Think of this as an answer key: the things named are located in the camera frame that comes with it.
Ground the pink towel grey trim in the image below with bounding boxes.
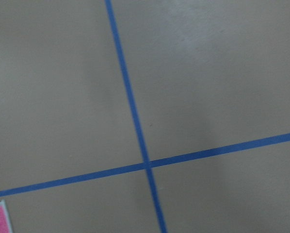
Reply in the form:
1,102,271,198
0,200,14,233

